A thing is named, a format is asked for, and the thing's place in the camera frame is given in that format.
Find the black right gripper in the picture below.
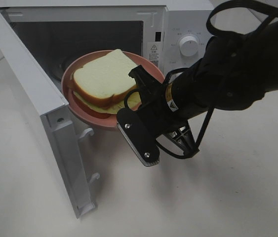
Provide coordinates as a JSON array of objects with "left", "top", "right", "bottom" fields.
[{"left": 129, "top": 65, "right": 199, "bottom": 158}]

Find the pink round plate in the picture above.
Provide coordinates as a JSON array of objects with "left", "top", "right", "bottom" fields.
[{"left": 61, "top": 50, "right": 165, "bottom": 130}]

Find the white bread sandwich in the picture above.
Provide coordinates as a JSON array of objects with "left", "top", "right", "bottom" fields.
[{"left": 70, "top": 49, "right": 137, "bottom": 115}]

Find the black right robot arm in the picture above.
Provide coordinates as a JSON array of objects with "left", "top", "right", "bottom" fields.
[{"left": 117, "top": 21, "right": 278, "bottom": 166}]

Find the warning label with QR code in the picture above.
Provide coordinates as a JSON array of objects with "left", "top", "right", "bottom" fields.
[{"left": 147, "top": 41, "right": 159, "bottom": 67}]

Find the upper white power knob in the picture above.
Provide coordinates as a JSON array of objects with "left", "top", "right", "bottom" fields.
[{"left": 179, "top": 35, "right": 199, "bottom": 57}]

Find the white microwave oven body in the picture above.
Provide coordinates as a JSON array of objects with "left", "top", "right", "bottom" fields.
[{"left": 0, "top": 0, "right": 213, "bottom": 81}]

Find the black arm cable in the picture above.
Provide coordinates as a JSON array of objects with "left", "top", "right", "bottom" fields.
[{"left": 122, "top": 0, "right": 278, "bottom": 160}]

